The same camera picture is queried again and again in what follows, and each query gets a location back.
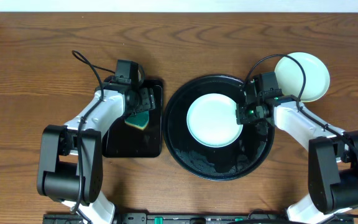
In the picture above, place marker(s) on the black round tray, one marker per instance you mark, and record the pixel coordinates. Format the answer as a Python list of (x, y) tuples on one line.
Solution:
[(230, 162)]

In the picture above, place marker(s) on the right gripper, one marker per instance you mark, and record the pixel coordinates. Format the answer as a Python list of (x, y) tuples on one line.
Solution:
[(242, 118)]

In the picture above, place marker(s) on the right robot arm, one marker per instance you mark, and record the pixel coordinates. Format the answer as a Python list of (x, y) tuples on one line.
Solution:
[(332, 158)]

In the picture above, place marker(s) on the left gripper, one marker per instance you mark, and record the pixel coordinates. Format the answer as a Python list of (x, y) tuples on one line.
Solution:
[(148, 99)]

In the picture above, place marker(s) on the light blue plate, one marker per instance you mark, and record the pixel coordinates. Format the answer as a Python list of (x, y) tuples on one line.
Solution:
[(211, 120), (290, 77)]

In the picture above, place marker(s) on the yellow plate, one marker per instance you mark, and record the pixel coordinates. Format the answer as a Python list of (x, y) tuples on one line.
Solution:
[(310, 98)]

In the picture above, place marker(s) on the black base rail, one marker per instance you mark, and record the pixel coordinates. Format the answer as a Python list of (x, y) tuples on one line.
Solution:
[(143, 218)]

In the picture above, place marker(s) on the green scouring sponge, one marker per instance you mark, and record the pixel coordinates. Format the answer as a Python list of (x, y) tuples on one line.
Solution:
[(139, 121)]

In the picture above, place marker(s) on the black rectangular water tray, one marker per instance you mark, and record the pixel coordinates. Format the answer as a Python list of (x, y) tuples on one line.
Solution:
[(123, 140)]

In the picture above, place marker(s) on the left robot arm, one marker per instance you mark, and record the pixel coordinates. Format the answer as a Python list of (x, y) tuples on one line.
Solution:
[(71, 161)]

